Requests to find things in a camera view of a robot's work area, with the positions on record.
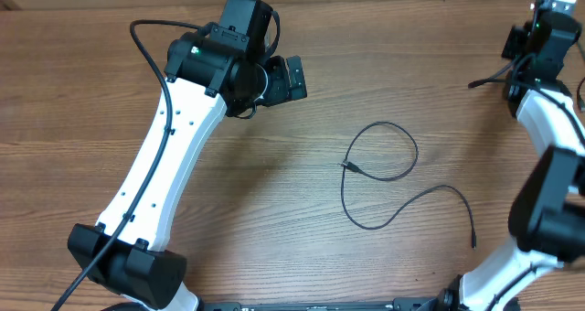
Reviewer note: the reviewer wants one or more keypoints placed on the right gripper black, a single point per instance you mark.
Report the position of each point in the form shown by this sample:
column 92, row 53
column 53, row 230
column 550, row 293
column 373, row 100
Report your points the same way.
column 516, row 38

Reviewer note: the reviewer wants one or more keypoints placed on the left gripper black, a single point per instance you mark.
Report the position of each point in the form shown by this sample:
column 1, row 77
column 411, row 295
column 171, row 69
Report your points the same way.
column 281, row 90

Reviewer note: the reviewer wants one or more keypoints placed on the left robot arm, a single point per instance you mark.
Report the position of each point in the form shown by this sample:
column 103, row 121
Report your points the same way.
column 227, row 68

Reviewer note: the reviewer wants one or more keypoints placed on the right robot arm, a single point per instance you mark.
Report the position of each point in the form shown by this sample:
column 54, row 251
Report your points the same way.
column 545, row 231

